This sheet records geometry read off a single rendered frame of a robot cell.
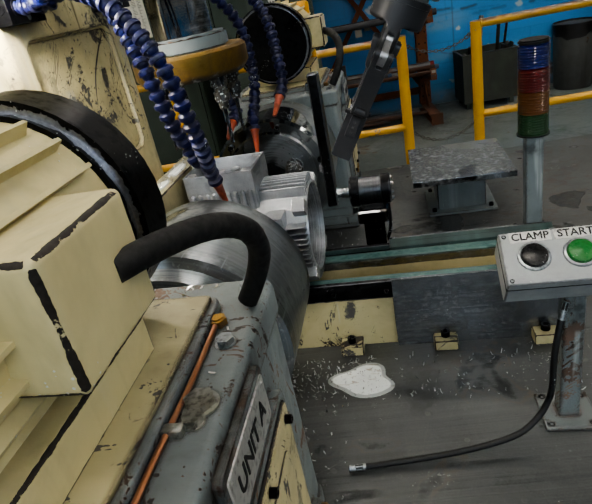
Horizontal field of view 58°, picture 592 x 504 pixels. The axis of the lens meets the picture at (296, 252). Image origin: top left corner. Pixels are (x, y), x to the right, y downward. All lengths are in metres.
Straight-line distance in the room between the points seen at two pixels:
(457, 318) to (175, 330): 0.61
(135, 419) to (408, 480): 0.48
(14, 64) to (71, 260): 0.59
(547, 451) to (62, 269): 0.68
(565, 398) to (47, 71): 0.87
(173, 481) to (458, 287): 0.67
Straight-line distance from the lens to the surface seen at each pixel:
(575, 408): 0.85
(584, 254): 0.69
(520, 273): 0.67
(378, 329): 0.97
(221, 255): 0.60
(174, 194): 0.91
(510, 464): 0.79
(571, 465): 0.80
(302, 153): 1.13
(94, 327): 0.28
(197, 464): 0.34
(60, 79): 0.94
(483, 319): 0.96
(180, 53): 0.85
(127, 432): 0.36
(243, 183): 0.89
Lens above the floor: 1.40
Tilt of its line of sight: 26 degrees down
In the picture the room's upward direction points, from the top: 12 degrees counter-clockwise
